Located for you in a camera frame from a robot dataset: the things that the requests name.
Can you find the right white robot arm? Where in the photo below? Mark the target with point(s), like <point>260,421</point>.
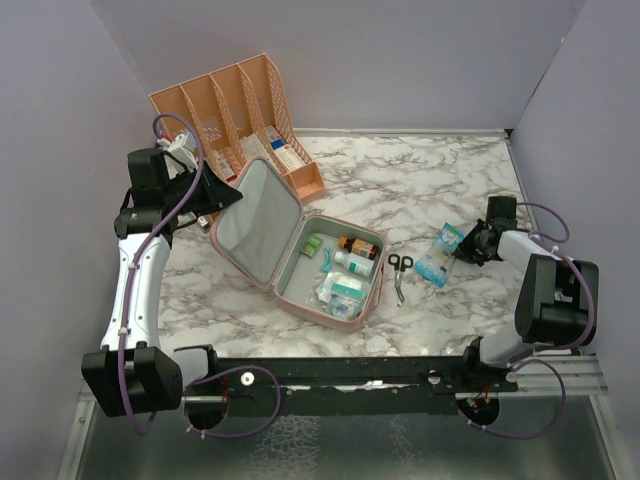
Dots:
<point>557,304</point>

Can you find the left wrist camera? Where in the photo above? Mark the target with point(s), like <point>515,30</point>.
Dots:
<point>181,150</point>

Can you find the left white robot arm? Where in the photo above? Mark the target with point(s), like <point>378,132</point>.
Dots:
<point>130,374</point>

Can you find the black handled scissors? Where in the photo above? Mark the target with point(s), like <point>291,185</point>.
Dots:
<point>400,265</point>

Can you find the small teal strip packet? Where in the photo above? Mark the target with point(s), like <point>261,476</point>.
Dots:
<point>327,264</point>

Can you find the blue tissue pack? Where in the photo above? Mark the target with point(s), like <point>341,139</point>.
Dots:
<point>436,264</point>

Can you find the teal bandage packet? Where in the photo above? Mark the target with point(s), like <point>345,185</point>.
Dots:
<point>347,291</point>

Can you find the clear bandage bag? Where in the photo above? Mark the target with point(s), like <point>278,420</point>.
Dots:
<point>344,308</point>

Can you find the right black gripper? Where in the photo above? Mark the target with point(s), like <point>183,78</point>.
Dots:
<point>464,251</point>

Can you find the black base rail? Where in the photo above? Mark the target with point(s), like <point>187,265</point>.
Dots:
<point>333,386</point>

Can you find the white plastic bottle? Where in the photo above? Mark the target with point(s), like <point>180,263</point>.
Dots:
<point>355,263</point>

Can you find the small green box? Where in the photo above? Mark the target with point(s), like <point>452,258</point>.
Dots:
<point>311,245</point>

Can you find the red white medicine box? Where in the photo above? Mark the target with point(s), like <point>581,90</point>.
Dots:
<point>225,165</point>

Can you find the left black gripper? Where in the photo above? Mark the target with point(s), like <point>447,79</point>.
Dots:
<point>219,193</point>

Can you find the orange plastic file organizer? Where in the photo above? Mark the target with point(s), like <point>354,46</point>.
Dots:
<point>237,101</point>

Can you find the pink medicine kit case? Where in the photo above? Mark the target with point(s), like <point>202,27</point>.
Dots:
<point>263,235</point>

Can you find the brown medicine bottle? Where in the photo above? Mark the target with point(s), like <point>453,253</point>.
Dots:
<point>359,247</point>

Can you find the white gauze pack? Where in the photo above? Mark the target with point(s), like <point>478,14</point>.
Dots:
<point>323,290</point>

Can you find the blue white medicine box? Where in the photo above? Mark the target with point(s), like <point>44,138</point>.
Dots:
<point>283,150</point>

